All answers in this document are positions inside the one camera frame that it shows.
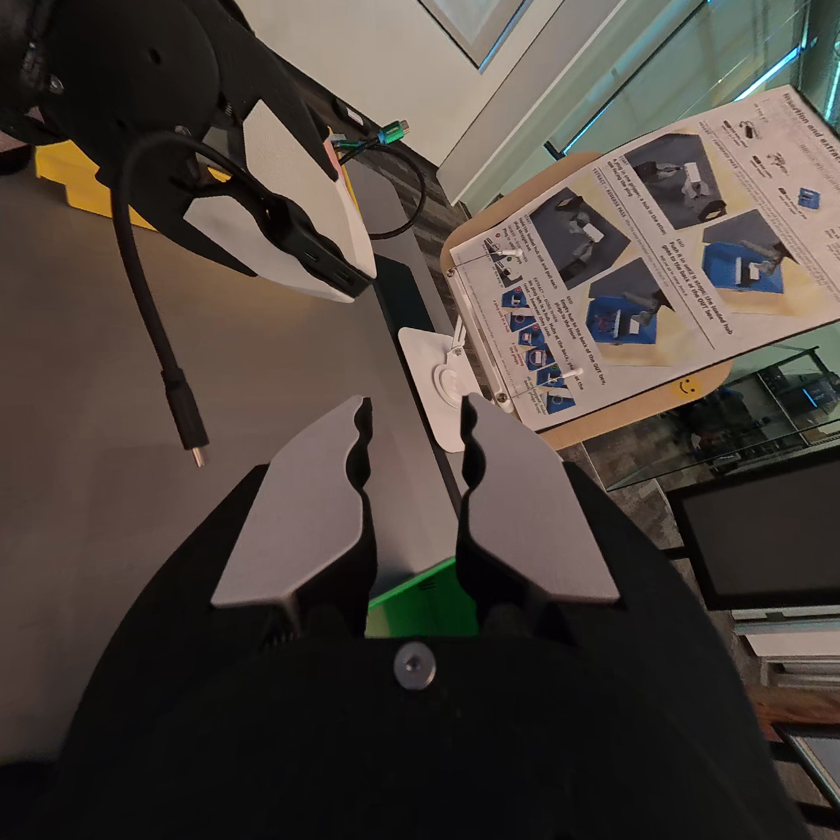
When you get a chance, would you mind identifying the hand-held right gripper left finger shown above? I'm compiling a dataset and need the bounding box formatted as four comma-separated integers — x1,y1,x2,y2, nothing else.
210,395,378,608

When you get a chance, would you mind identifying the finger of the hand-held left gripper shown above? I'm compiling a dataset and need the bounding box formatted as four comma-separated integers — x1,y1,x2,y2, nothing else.
182,193,361,305
241,98,379,280

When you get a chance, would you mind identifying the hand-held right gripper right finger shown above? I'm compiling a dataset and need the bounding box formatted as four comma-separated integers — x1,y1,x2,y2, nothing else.
459,394,621,605

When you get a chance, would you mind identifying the black USB hub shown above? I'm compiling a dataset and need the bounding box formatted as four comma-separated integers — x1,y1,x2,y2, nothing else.
262,197,374,298

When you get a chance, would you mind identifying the black braided HDMI cable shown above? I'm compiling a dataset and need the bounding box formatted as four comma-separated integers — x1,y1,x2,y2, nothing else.
331,120,427,240

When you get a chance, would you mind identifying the yellow plastic bin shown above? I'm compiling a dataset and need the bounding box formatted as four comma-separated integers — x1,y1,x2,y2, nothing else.
36,141,361,231

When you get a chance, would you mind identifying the green plastic bin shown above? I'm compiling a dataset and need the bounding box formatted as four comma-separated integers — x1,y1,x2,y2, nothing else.
364,558,480,639

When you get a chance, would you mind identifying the instruction sheet on stand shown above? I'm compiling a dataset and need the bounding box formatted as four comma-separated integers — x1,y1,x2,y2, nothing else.
441,152,736,452

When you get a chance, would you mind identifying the dark flat mat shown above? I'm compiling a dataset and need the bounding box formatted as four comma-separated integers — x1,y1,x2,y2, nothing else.
374,256,437,336

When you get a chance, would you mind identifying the white board stand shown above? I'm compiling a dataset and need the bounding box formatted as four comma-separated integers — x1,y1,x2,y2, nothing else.
398,322,487,454

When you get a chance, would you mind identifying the black monitor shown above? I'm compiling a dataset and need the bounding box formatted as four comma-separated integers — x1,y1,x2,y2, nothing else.
666,453,840,611

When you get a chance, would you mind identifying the printed instruction sheet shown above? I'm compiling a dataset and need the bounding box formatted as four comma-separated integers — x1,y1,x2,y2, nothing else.
449,85,840,431

